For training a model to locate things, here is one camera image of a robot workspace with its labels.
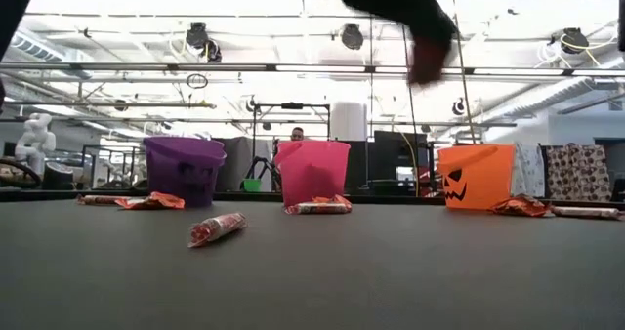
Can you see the purple halloween bucket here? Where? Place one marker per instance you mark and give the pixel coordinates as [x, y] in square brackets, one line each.
[183, 169]

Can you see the green bin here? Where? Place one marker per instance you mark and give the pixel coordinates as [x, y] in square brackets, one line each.
[252, 185]

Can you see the white red candy roll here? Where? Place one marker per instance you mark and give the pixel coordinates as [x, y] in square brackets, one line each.
[586, 212]
[97, 199]
[317, 208]
[217, 228]

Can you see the brown patterned hanging cloth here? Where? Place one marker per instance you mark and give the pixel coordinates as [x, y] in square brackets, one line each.
[578, 171]

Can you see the white cylinder column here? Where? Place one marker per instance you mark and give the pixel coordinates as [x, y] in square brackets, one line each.
[349, 122]

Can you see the long ceiling light bar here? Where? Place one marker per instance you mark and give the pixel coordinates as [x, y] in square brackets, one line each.
[317, 69]

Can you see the orange jack-o-lantern bucket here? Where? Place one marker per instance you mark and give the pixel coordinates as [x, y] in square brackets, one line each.
[483, 178]

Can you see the silver ventilation duct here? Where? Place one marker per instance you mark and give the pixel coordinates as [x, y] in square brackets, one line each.
[552, 93]

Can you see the grey fabric panel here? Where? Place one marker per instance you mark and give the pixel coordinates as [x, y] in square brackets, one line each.
[239, 159]

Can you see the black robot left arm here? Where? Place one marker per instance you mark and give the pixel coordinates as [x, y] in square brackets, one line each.
[12, 8]

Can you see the person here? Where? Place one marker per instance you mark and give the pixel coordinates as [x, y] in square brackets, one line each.
[297, 135]

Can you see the dark red candy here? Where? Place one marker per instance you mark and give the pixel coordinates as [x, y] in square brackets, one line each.
[427, 61]

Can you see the orange peanut butter cup packet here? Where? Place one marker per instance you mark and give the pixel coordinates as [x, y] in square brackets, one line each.
[337, 199]
[156, 201]
[520, 206]

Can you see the black gantry frame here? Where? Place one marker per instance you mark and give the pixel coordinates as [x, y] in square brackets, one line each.
[293, 106]

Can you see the black monitor screen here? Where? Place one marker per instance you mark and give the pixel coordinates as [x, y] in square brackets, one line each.
[395, 147]

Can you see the white patterned hanging cloth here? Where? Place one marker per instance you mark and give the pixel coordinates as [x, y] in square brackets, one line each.
[529, 169]

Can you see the pink halloween bucket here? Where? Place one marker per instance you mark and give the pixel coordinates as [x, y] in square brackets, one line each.
[312, 174]

